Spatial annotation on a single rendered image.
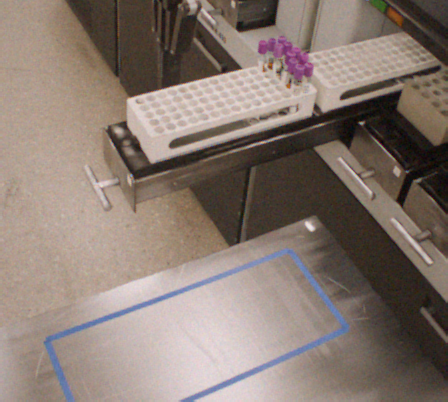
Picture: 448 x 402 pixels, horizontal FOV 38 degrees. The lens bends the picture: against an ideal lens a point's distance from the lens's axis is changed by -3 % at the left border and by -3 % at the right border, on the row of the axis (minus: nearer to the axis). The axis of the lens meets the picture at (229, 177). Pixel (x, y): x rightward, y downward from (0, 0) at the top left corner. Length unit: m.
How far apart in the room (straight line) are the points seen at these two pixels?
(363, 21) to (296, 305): 0.61
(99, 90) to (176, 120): 1.49
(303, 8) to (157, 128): 0.51
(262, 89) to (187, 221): 0.99
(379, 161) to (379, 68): 0.17
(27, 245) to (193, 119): 1.06
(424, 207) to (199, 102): 0.39
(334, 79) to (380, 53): 0.14
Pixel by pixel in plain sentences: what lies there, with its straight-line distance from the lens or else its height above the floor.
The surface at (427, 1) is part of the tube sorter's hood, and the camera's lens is 1.09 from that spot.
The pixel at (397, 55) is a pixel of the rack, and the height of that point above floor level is 0.86.
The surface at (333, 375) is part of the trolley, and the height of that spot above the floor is 0.82.
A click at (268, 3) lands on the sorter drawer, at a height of 0.79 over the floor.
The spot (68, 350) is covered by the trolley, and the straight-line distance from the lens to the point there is 0.82.
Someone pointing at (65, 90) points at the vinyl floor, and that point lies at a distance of 2.51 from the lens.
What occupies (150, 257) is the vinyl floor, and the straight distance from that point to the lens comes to 1.94.
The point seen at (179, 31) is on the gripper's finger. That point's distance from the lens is 0.89.
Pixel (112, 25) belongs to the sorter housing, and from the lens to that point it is 2.29.
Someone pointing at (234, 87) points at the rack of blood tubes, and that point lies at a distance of 1.09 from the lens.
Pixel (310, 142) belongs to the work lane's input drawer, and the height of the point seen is 0.77.
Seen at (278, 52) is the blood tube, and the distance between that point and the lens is 1.10.
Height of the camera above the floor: 1.52
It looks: 44 degrees down
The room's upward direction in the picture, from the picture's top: 7 degrees clockwise
